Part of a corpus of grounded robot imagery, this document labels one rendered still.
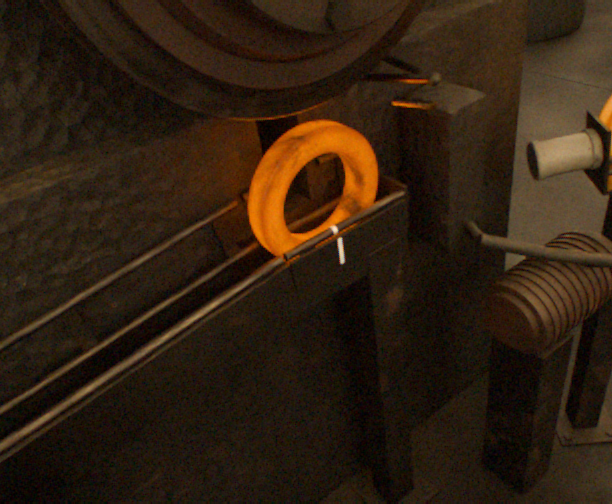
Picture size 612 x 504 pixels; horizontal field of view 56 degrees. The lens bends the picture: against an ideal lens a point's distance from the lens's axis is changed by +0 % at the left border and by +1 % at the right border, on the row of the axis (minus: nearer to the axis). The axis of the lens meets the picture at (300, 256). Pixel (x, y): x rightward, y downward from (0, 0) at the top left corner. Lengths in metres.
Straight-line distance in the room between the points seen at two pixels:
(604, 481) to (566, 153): 0.70
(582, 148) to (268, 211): 0.49
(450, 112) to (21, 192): 0.52
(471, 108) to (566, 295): 0.32
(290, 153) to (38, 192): 0.27
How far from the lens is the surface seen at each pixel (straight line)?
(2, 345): 0.71
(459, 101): 0.82
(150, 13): 0.52
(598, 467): 1.39
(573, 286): 0.96
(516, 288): 0.92
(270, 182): 0.66
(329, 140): 0.70
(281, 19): 0.50
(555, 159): 0.94
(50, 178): 0.66
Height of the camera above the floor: 1.14
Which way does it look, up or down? 37 degrees down
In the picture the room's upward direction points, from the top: 11 degrees counter-clockwise
